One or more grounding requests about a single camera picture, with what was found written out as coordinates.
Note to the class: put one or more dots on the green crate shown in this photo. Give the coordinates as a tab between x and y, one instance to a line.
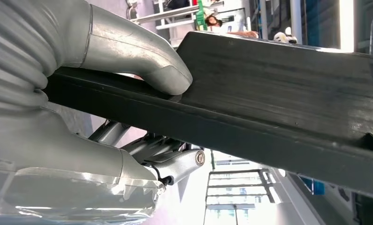
201	15

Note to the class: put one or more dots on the person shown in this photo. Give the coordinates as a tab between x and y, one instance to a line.
212	21

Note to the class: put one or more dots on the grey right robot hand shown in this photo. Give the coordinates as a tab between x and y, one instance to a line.
49	149

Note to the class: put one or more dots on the blue sign panel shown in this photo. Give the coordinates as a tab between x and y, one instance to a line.
318	188

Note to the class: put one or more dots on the white frame table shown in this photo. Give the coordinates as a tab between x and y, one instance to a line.
173	12

